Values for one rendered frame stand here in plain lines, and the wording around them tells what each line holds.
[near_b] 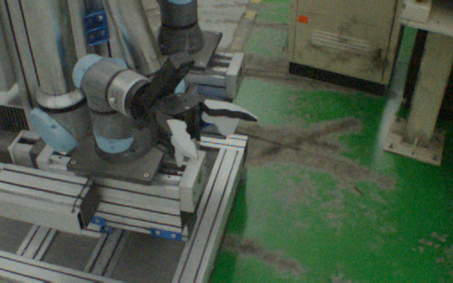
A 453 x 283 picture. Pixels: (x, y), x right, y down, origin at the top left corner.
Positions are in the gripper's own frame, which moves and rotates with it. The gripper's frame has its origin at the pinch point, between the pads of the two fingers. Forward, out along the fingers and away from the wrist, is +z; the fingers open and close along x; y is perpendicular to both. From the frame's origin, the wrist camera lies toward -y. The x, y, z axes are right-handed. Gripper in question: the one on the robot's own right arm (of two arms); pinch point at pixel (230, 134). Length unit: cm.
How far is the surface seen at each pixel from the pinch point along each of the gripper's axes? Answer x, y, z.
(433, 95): -154, 55, -5
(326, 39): -172, 57, -69
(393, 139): -157, 85, -18
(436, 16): -118, 10, -5
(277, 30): -207, 79, -119
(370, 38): -177, 51, -48
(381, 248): -97, 94, 7
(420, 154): -155, 85, -3
